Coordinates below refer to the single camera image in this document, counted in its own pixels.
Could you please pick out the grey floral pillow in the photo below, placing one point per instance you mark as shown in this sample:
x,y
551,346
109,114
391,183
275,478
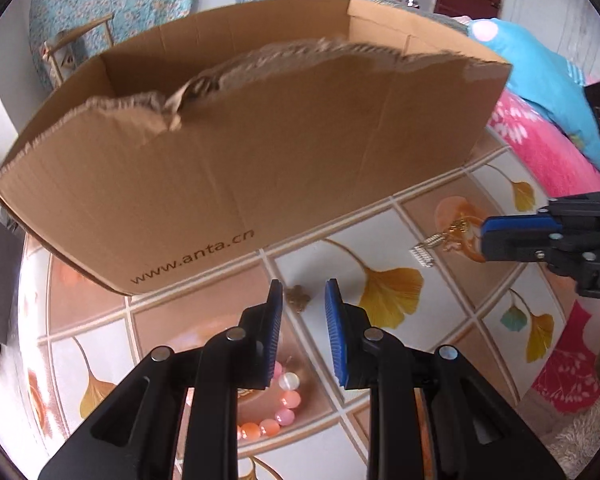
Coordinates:
x,y
450,20

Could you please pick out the beige fuzzy rug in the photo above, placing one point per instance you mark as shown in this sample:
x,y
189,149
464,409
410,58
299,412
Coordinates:
x,y
585,440

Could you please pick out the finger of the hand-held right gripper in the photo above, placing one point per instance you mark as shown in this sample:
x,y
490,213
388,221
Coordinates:
x,y
517,223
510,249

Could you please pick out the blue pillow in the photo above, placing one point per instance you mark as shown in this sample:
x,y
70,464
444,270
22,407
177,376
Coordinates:
x,y
530,65

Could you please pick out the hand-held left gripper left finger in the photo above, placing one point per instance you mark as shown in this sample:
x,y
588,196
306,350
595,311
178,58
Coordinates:
x,y
275,340

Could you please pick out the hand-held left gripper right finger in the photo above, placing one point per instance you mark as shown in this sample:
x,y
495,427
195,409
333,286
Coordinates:
x,y
336,340

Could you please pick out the brown cardboard box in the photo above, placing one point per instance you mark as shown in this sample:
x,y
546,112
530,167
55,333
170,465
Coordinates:
x,y
280,160

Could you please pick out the pink floral blanket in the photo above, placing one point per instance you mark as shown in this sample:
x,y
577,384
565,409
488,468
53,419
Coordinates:
x,y
540,150

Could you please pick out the small brown flower brooch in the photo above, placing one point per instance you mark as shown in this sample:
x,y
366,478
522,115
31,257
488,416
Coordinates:
x,y
297,297

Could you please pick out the teal floral wall cloth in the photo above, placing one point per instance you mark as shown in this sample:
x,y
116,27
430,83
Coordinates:
x,y
130,0

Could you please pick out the wooden chair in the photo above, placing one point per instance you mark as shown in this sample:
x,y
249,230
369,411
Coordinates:
x,y
80,30

